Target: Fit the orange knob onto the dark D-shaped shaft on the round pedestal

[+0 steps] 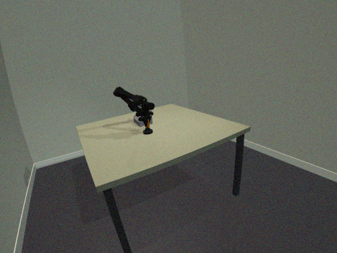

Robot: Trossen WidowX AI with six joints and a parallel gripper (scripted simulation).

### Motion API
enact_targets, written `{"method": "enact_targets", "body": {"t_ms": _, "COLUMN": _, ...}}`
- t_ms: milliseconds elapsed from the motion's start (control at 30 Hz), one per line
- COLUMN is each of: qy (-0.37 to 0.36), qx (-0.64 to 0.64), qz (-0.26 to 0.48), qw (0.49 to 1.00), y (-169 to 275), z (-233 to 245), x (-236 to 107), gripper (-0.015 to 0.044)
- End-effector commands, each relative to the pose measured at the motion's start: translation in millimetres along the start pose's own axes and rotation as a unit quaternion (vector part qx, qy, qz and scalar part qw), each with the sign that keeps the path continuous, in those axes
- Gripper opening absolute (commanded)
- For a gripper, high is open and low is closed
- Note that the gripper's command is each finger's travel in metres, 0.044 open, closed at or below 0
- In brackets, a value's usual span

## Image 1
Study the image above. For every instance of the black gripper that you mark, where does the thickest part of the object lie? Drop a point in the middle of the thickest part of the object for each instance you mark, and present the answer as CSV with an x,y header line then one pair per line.
x,y
145,116

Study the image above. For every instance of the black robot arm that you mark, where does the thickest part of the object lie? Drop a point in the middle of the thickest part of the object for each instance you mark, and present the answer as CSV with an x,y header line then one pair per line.
x,y
137,100

